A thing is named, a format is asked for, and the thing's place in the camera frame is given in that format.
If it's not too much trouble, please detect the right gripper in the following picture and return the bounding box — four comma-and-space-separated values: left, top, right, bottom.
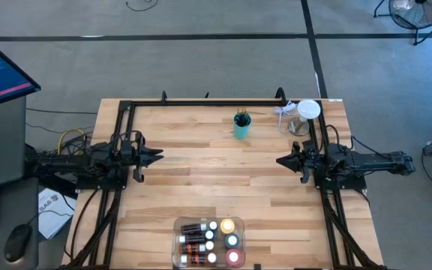
275, 140, 329, 185

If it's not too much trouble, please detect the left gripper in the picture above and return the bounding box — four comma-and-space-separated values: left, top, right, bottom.
120, 131, 164, 184

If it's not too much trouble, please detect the bronze paint bottle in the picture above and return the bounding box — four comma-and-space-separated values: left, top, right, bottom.
180, 222, 209, 234

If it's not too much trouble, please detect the clear plastic bin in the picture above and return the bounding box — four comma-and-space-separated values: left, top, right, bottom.
171, 216, 246, 269

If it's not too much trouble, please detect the large yellow paint bottle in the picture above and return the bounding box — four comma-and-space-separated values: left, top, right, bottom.
220, 218, 236, 235

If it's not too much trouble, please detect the dark brown paint bottle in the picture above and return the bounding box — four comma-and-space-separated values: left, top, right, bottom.
177, 233, 206, 245

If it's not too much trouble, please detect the large dark teal paint bottle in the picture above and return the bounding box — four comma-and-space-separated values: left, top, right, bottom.
224, 232, 242, 250

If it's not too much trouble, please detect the reddish brown paint bottle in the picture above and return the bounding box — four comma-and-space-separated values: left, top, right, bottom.
178, 243, 206, 254

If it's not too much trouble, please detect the orange paint bottle black label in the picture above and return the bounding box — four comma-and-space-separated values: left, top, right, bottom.
179, 253, 209, 265

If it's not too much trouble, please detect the large red paint bottle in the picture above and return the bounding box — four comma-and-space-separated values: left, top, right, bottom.
225, 248, 244, 267

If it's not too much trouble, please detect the clear jar white lid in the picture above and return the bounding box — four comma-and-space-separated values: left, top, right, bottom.
322, 124, 392, 161

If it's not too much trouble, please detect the white mushroom-shaped stand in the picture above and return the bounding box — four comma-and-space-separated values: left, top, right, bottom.
287, 98, 322, 137

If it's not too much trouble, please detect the teal plastic cup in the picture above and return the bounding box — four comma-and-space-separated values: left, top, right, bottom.
232, 108, 253, 140

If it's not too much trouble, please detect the white paper booklet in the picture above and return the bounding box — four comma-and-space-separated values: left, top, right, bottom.
37, 187, 77, 240

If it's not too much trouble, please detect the grey computer desk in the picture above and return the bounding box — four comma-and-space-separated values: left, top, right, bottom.
0, 96, 40, 270

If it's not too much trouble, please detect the black computer mouse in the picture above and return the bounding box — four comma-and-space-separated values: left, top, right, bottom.
4, 223, 33, 263

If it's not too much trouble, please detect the black floor fan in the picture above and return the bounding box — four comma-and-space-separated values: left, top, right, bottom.
373, 0, 432, 47

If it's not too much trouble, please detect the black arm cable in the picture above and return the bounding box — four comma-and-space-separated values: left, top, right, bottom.
103, 130, 144, 151

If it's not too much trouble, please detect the black aluminium table frame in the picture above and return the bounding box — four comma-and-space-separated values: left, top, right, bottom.
61, 88, 388, 270

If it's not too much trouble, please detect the yellow cable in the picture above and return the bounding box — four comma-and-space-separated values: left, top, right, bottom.
57, 128, 88, 155

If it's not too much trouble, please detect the thin black desk cable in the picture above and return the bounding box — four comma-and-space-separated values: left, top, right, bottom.
25, 107, 99, 115

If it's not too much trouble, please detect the black floor cable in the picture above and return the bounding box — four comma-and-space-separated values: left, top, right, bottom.
125, 0, 160, 13

